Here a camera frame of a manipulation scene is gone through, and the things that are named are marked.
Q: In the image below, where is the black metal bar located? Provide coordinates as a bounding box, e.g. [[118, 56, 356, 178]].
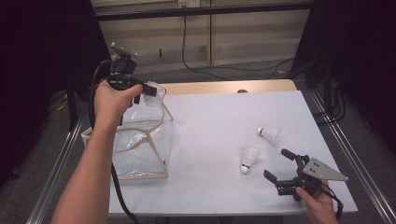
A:
[[94, 2, 314, 22]]

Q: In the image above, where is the metal floor rail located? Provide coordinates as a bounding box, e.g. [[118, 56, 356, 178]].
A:
[[309, 90, 396, 224], [26, 119, 83, 224]]

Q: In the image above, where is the black stand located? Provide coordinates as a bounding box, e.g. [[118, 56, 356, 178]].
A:
[[66, 77, 94, 132]]

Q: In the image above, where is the white wall socket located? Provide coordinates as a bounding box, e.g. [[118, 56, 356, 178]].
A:
[[177, 0, 201, 8]]

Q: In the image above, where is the person's right hand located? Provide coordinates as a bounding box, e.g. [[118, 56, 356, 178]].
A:
[[295, 179, 339, 224]]

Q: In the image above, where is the black curtain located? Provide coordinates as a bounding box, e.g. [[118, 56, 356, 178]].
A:
[[0, 0, 118, 188], [292, 0, 396, 153]]

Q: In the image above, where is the person's left hand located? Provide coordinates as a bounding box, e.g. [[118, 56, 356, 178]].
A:
[[92, 79, 144, 132]]

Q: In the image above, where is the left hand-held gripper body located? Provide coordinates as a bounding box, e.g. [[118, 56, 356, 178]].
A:
[[106, 42, 146, 92]]

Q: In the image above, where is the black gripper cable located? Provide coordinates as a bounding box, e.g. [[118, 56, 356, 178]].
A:
[[307, 178, 345, 222], [88, 59, 140, 224]]

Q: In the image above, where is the black floor cable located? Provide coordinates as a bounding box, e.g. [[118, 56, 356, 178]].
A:
[[181, 5, 295, 81]]

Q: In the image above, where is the bundle of black cables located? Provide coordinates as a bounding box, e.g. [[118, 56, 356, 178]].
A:
[[314, 78, 347, 125]]

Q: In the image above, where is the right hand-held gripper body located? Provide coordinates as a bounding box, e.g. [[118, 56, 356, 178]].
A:
[[275, 154, 349, 203]]

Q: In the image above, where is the transparent bag with beige trim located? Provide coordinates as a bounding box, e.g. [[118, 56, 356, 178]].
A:
[[81, 81, 175, 181]]

